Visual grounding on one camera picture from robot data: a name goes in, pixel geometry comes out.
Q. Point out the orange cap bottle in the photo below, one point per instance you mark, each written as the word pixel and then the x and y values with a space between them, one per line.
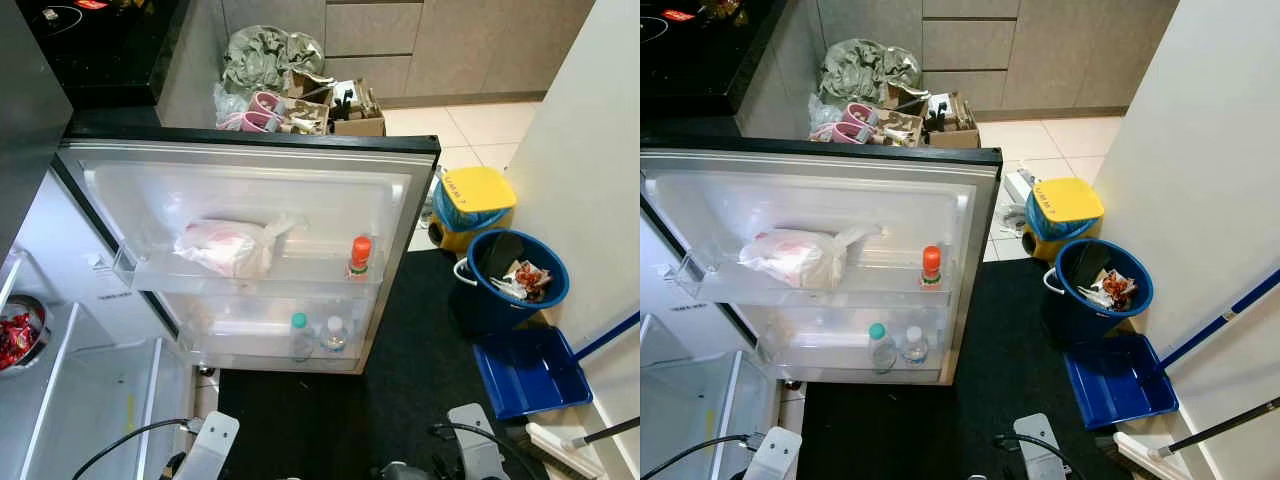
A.
pixel 931 265
pixel 360 255

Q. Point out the white fridge door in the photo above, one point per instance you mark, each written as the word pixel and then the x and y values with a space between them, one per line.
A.
pixel 820 195
pixel 250 190

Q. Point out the grey fridge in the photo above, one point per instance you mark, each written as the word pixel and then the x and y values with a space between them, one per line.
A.
pixel 690 420
pixel 90 420

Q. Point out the red snack wrapper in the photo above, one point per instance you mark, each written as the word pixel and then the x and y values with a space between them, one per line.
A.
pixel 530 278
pixel 1118 288

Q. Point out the black flat trash item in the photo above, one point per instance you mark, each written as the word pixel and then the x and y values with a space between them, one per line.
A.
pixel 1088 265
pixel 500 258

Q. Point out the white plastic bag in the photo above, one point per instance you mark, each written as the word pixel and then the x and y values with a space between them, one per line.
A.
pixel 795 258
pixel 225 250

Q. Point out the yellow lid bin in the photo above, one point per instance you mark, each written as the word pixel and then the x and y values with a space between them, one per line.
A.
pixel 1070 200
pixel 480 190

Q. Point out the blue bucket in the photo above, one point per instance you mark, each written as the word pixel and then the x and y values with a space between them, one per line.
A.
pixel 1075 325
pixel 490 315

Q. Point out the black stove countertop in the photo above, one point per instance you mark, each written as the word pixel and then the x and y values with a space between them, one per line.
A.
pixel 700 60
pixel 110 50

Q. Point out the broom with grey pole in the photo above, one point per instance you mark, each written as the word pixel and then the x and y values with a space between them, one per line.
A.
pixel 1140 455
pixel 550 445

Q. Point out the pink slipper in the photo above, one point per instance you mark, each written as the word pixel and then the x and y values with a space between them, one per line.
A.
pixel 848 133
pixel 862 112
pixel 265 103
pixel 250 122

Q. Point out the teal cap water bottle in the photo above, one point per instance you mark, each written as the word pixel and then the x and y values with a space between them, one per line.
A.
pixel 301 340
pixel 881 350

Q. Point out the grey kitchen cabinets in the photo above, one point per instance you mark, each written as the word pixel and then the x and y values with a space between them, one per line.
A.
pixel 1050 60
pixel 450 50

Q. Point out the grey-green plastic bag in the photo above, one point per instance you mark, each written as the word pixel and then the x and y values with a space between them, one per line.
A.
pixel 865 70
pixel 265 60

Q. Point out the cardboard box of scraps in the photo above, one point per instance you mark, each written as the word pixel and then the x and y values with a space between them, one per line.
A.
pixel 903 125
pixel 305 115

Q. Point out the black floor mat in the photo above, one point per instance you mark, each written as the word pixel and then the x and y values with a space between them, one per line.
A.
pixel 400 400
pixel 960 420

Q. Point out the white cap water bottle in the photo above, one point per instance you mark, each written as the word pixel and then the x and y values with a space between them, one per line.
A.
pixel 914 347
pixel 334 338

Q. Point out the small white plastic object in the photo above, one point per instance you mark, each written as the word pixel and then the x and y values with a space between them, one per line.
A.
pixel 1018 195

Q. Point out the metal bowl of red snacks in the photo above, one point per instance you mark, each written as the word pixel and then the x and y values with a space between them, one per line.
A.
pixel 20 340

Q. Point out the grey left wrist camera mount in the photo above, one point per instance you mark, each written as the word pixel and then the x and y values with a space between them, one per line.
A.
pixel 215 445
pixel 778 458

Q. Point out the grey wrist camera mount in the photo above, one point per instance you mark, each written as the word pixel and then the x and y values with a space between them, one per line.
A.
pixel 475 440
pixel 215 445
pixel 1038 455
pixel 778 458

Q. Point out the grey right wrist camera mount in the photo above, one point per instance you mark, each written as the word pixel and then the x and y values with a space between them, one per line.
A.
pixel 1038 455
pixel 475 440

